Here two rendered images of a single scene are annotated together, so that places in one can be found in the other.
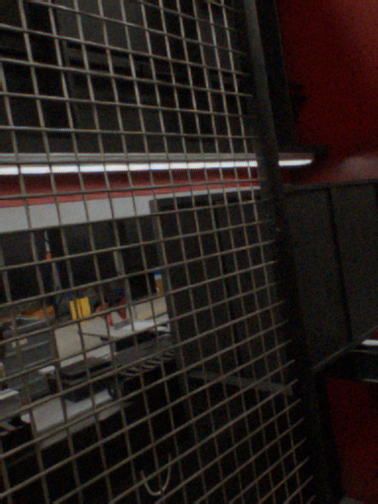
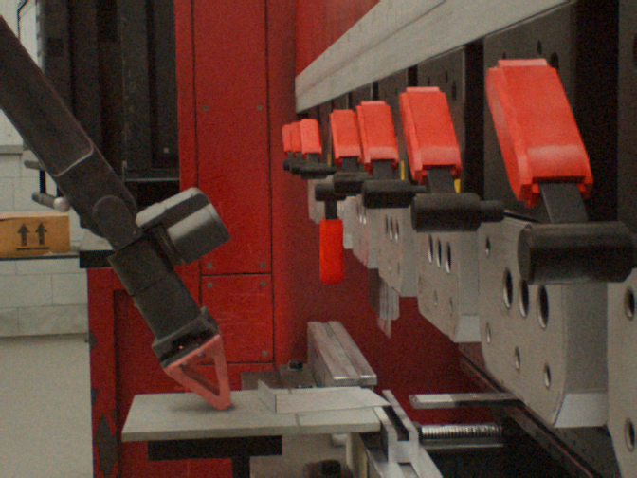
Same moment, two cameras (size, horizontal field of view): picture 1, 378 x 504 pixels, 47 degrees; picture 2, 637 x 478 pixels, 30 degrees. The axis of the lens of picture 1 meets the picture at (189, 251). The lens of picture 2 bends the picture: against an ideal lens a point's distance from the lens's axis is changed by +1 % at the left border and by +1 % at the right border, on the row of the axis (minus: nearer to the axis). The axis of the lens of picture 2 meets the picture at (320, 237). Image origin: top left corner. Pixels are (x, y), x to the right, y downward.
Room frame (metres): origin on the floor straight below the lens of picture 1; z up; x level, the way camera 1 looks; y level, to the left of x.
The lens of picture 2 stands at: (0.57, 1.21, 1.29)
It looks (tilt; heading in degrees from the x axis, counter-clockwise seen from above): 5 degrees down; 309
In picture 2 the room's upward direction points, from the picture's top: 1 degrees counter-clockwise
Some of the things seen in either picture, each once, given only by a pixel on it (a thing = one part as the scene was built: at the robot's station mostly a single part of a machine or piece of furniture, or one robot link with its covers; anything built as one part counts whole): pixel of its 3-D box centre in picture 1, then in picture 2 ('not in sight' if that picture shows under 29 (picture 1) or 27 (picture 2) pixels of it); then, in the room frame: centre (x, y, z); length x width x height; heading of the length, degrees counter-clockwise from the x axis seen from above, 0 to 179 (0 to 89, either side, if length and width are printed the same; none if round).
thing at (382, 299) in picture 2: (141, 287); (382, 287); (1.33, 0.16, 1.13); 0.10 x 0.02 x 0.10; 134
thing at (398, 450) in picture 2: (140, 337); (389, 423); (1.31, 0.19, 0.98); 0.20 x 0.03 x 0.03; 134
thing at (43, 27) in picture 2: not in sight; (60, 81); (2.51, -0.35, 1.42); 0.45 x 0.12 x 0.36; 148
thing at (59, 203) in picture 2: not in sight; (48, 188); (2.58, -0.37, 1.20); 0.45 x 0.03 x 0.08; 148
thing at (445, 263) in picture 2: not in sight; (502, 191); (0.93, 0.58, 1.26); 0.15 x 0.09 x 0.17; 134
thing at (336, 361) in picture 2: not in sight; (337, 375); (1.71, -0.24, 0.92); 0.50 x 0.06 x 0.10; 134
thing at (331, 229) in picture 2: not in sight; (336, 233); (1.27, 0.32, 1.20); 0.04 x 0.02 x 0.10; 44
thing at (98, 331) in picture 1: (120, 327); (250, 412); (1.44, 0.27, 1.00); 0.26 x 0.18 x 0.01; 44
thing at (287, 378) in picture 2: not in sight; (300, 390); (1.79, -0.23, 0.89); 0.30 x 0.05 x 0.03; 134
